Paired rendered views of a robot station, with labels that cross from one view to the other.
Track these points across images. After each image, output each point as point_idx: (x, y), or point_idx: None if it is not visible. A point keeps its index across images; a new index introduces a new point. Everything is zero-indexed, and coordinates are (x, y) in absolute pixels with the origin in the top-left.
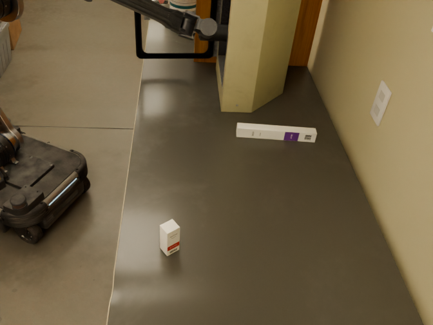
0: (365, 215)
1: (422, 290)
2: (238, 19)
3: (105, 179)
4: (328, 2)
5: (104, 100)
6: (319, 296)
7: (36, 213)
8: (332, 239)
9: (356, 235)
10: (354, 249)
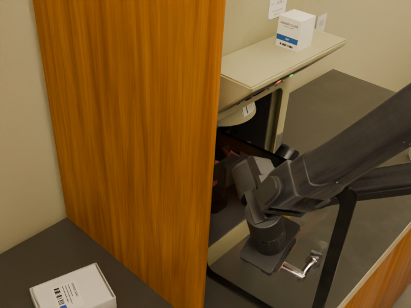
0: None
1: (290, 85)
2: (277, 110)
3: None
4: (51, 126)
5: None
6: (344, 107)
7: None
8: (304, 114)
9: (288, 109)
10: (298, 107)
